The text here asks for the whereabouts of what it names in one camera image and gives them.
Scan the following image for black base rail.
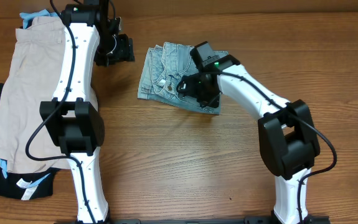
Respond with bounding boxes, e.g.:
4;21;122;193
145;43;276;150
56;216;331;224

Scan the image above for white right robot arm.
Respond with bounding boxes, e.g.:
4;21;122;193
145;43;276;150
176;42;329;223

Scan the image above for beige shorts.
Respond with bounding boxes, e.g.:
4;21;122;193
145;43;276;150
0;15;98;174

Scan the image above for light blue denim shorts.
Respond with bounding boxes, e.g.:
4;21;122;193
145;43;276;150
138;42;221;114

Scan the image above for black garment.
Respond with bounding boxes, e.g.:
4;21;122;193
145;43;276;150
0;82;62;200

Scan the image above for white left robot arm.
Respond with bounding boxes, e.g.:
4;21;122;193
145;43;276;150
39;0;134;223

